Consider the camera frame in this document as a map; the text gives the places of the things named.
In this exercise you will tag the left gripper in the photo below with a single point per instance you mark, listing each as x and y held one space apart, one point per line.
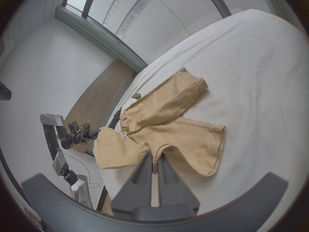
91 133

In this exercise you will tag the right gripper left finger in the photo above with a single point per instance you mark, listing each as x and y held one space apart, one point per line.
140 192

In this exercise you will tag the tan shorts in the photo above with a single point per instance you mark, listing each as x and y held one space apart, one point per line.
169 119

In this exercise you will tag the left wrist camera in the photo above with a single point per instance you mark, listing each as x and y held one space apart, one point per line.
86 126

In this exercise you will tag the bed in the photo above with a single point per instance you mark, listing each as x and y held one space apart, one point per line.
241 81

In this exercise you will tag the black garment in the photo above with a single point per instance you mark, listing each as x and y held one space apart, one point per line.
115 121

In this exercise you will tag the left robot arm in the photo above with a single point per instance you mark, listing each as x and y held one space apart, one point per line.
50 139

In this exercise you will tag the window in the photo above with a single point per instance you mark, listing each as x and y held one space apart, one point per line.
169 8

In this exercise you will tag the white garment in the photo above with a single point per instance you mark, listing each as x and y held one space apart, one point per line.
128 105

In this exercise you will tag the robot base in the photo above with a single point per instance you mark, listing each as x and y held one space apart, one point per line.
80 192

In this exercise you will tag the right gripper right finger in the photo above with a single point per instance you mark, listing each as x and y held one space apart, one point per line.
173 192

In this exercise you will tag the green garment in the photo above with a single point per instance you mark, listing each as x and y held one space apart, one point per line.
136 96

